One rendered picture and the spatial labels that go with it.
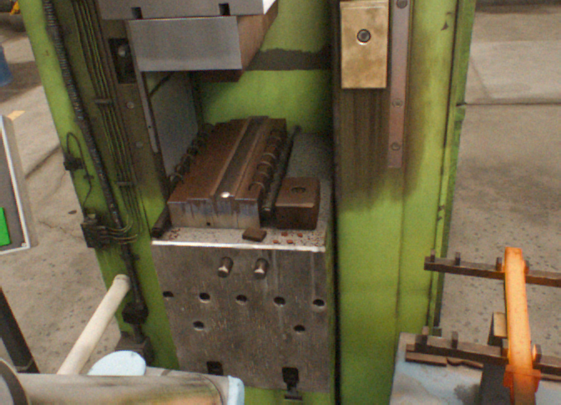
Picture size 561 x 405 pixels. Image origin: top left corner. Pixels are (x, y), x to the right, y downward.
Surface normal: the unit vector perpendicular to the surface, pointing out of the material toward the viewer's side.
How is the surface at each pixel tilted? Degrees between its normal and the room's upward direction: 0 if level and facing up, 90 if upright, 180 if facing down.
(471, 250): 0
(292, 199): 0
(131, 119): 90
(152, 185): 90
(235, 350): 90
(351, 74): 90
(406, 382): 0
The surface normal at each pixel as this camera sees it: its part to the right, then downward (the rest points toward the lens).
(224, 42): -0.15, 0.52
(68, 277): -0.07, -0.85
